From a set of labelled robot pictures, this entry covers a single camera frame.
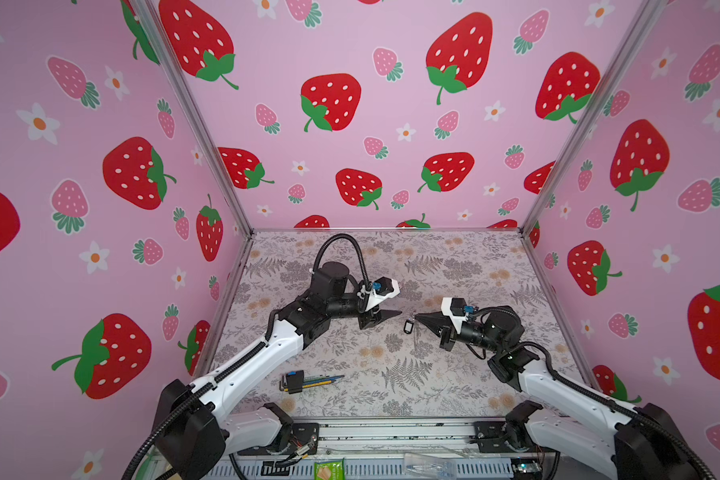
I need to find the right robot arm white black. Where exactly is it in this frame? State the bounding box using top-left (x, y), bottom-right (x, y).
top-left (414, 297), bottom-right (714, 479)

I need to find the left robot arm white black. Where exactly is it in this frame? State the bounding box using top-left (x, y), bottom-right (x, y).
top-left (123, 257), bottom-right (400, 479)

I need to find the clear plastic bag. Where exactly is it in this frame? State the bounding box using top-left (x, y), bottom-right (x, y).
top-left (403, 452), bottom-right (458, 480)

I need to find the green packet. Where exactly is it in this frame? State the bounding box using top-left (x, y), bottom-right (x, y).
top-left (313, 459), bottom-right (346, 480)

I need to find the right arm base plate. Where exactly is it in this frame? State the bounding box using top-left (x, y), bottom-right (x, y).
top-left (469, 415), bottom-right (550, 454)

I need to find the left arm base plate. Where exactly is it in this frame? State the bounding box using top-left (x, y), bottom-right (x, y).
top-left (238, 422), bottom-right (320, 457)

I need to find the aluminium rail frame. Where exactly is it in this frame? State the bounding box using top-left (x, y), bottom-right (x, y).
top-left (149, 416), bottom-right (655, 480)

